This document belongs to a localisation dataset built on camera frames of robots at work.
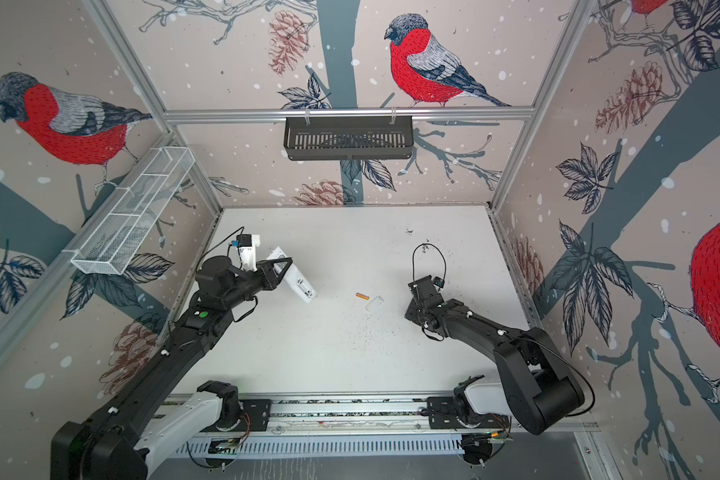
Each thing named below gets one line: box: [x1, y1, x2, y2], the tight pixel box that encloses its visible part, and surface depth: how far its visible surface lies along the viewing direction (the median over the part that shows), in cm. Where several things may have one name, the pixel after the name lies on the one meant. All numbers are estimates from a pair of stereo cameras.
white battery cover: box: [365, 295, 385, 313], surface depth 97 cm
